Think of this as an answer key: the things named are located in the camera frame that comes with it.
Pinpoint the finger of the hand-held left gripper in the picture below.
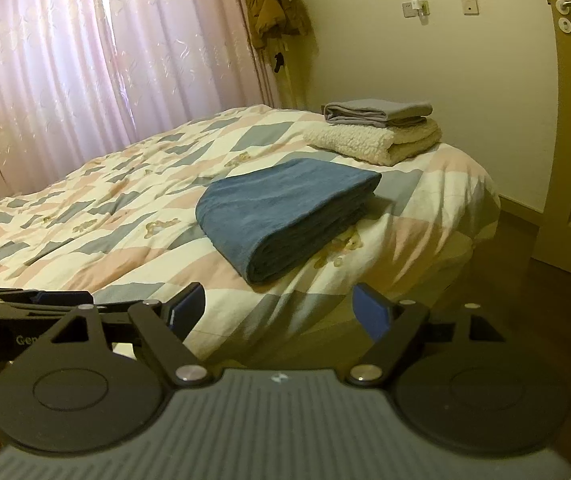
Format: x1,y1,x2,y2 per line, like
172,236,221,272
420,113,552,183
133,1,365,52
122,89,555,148
0,287,94,319

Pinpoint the brown hanging jacket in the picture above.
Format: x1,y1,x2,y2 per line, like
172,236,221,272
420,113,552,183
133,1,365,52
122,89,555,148
238,0,314,52

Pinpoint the checkered bear print quilt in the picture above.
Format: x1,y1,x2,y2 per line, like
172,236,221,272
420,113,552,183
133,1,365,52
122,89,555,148
0,104,502,362

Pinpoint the folded blue blanket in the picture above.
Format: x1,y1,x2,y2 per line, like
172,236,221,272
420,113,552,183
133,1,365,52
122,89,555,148
194,158,383,285

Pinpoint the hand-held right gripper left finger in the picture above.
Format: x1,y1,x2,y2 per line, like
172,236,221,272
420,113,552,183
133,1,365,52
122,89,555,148
49,282,216,388

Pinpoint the folded grey cloth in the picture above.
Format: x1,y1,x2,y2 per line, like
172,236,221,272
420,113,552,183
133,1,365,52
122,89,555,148
322,99,434,128

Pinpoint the wooden skirting board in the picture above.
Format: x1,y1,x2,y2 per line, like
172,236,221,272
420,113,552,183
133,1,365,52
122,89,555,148
499,196,542,227

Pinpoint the pink sheer curtain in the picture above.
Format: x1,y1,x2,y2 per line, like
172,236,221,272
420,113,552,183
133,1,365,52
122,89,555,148
0,0,287,206

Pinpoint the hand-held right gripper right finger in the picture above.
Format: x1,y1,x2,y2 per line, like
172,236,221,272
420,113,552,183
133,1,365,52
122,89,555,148
348,282,512,388

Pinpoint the folded cream fleece blanket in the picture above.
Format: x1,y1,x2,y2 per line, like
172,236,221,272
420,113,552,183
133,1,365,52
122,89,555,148
302,117,443,167

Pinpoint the wall socket with white plug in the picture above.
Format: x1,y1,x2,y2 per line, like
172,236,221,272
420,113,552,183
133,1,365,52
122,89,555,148
401,0,431,20

